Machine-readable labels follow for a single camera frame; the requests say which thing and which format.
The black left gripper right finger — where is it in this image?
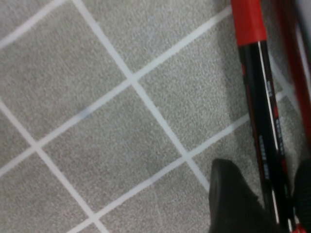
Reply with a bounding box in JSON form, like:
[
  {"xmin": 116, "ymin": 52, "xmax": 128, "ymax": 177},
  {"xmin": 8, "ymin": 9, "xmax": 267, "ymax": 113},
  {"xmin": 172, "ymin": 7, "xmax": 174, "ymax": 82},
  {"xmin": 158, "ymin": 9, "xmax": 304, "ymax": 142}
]
[{"xmin": 293, "ymin": 159, "xmax": 311, "ymax": 227}]

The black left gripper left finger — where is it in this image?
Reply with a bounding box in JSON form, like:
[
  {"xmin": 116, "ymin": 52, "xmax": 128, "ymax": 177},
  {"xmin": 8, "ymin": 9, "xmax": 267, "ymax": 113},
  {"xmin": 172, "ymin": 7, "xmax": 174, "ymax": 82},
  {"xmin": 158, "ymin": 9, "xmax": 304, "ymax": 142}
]
[{"xmin": 208, "ymin": 158, "xmax": 285, "ymax": 233}]

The red and black pen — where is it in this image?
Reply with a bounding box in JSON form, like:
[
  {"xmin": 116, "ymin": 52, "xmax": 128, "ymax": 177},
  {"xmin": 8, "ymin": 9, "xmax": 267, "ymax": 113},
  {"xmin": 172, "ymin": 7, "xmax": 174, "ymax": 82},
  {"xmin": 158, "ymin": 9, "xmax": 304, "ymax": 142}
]
[{"xmin": 229, "ymin": 0, "xmax": 308, "ymax": 233}]

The grey checked tablecloth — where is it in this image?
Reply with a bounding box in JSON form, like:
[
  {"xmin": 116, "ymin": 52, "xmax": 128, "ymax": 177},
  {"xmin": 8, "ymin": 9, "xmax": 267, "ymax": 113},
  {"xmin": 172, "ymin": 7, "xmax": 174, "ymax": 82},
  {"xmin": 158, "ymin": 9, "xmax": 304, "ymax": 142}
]
[{"xmin": 0, "ymin": 0, "xmax": 311, "ymax": 233}]

